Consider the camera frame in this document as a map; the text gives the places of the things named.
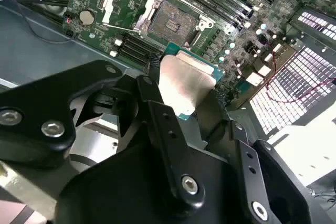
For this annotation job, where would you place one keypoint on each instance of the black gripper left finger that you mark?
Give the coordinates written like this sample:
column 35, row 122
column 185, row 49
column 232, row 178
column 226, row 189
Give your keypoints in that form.
column 34, row 108

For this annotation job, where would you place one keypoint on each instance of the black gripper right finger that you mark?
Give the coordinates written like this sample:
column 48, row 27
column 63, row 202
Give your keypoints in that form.
column 273, row 182

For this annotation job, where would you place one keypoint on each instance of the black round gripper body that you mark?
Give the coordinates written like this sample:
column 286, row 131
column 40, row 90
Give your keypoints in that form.
column 118, row 195

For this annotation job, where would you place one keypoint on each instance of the metal socket cover frame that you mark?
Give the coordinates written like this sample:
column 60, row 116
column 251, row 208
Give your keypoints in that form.
column 109, row 7

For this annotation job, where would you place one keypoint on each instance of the silver CPU with green edge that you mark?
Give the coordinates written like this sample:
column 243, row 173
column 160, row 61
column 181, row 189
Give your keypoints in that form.
column 181, row 82

